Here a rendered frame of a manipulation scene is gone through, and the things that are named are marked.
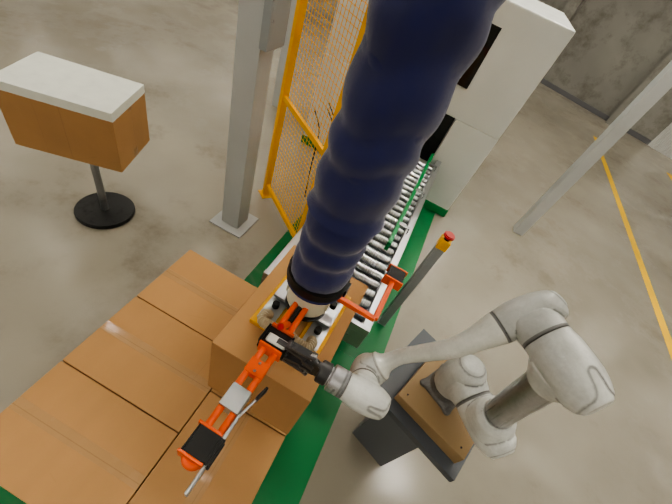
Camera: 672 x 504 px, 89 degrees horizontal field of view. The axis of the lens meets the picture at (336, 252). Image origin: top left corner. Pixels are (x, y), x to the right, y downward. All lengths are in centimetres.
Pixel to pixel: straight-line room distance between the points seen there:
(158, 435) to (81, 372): 44
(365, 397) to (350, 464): 128
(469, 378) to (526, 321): 55
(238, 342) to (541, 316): 96
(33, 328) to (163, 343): 101
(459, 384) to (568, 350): 63
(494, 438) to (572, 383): 56
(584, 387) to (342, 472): 162
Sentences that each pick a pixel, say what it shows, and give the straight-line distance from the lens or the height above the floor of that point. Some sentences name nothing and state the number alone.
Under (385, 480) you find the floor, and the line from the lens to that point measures 246.
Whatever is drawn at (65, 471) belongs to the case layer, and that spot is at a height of 54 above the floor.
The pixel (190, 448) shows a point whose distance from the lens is 104.
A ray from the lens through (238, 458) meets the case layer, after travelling 171.
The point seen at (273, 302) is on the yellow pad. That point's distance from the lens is 135.
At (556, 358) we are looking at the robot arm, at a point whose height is 160.
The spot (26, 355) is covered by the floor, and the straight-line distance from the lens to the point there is 263.
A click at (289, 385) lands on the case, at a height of 105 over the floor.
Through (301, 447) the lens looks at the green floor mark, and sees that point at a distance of 232.
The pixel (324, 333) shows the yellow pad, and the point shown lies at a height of 107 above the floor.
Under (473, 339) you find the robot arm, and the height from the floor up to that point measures 147.
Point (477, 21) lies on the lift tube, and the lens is 73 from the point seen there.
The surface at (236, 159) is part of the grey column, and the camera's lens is 265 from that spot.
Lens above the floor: 222
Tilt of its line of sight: 45 degrees down
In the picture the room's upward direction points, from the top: 25 degrees clockwise
